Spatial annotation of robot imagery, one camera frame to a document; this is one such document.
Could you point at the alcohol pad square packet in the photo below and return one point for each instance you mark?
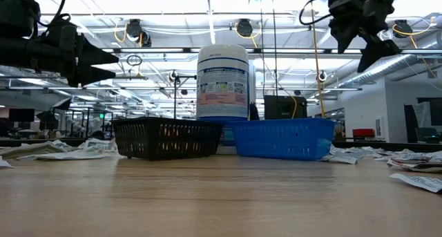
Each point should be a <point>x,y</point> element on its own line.
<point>419,181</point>
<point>342,157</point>
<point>366,150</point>
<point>411,157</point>

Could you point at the green-tinted bandage strip packet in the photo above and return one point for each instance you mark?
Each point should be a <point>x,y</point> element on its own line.
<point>100,145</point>

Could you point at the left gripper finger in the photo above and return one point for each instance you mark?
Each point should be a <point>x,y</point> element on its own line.
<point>91,74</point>
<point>95,55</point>

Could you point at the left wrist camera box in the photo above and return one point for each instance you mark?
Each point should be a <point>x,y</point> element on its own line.
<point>64,33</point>

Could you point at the black box monitor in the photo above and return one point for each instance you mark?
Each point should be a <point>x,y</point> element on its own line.
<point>281,107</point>

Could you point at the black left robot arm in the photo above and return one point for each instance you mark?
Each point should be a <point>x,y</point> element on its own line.
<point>17,16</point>

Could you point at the red box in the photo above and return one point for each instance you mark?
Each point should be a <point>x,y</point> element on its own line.
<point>363,132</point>

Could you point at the dark panel and chair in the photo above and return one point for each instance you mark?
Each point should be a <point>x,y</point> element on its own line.
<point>428,119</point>

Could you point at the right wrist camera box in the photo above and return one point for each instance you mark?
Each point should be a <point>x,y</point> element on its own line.
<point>345,5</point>

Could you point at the blue plastic mesh basket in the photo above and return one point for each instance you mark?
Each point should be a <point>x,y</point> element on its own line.
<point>283,140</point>

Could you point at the white disinfecting wipes canister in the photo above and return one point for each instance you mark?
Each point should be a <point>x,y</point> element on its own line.
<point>222,85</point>

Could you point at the black plastic mesh basket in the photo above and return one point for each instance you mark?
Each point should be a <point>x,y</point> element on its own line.
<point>165,140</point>

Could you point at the black computer monitor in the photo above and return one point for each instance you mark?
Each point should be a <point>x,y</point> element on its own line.
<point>21,115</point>

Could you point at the black aluminium table frame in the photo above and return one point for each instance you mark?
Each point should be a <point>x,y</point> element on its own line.
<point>34,142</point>

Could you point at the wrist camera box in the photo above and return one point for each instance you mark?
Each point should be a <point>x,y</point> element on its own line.
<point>64,33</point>
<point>345,5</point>

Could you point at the black pole stand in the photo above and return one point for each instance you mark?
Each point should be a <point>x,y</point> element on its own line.
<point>175,99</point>

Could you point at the white pillar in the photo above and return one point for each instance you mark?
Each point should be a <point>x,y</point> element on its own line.
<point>252,85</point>

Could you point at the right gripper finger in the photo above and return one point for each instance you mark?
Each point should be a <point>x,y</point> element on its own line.
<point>376,54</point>
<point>345,35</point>

